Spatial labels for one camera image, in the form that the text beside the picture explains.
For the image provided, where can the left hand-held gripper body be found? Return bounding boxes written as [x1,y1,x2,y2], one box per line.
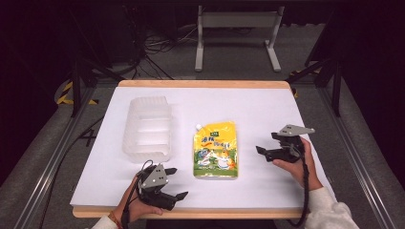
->
[136,162,178,211]

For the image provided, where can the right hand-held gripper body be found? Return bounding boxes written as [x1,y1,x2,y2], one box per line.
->
[265,124,316,164]

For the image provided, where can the translucent plastic container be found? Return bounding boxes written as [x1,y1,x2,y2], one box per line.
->
[121,95,173,164]

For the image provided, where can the yellow spouted pouch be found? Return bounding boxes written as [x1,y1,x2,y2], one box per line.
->
[192,120,240,179]

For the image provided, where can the person's right hand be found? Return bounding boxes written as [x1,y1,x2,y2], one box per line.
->
[272,136,324,192]

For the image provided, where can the person's left hand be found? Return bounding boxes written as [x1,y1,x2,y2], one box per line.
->
[112,177,164,224]

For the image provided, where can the yellow black hazard tape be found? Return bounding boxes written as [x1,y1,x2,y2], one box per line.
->
[288,68,320,99]
[55,80,99,106]

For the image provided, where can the white table sheet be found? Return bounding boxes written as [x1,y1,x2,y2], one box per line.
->
[70,86,337,211]

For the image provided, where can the black tripod stand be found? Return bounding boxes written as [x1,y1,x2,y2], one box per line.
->
[284,9,344,118]
[65,6,126,119]

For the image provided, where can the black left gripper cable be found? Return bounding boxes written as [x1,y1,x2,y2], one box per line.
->
[119,159,155,229]

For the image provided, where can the black braided right gripper cable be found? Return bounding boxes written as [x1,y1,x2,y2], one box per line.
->
[286,136,311,228]

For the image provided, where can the orange wrist bracelet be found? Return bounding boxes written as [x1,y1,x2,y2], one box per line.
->
[109,211,123,229]

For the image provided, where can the aluminium floor rail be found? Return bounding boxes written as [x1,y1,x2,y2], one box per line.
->
[317,85,399,229]
[12,86,97,229]

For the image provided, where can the thin black floor cable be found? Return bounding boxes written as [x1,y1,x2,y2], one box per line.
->
[37,115,106,229]

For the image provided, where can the white metal stand frame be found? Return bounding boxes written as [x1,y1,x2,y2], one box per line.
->
[194,5,286,73]

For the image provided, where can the bundle of floor cables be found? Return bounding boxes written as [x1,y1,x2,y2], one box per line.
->
[122,5,199,81]

